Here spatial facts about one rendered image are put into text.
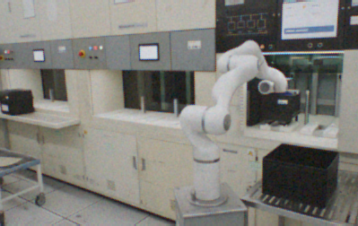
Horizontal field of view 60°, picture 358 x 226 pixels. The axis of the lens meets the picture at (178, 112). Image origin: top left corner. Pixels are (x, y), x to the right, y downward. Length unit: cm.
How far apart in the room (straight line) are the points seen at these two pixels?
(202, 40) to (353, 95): 97
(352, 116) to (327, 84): 100
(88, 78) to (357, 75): 216
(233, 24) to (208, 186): 107
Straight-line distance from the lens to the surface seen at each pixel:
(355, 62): 180
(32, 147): 405
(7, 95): 371
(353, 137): 185
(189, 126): 135
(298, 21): 190
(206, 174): 138
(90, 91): 300
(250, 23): 199
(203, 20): 215
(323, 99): 280
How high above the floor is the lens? 143
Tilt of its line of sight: 11 degrees down
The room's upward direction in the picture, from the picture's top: 2 degrees counter-clockwise
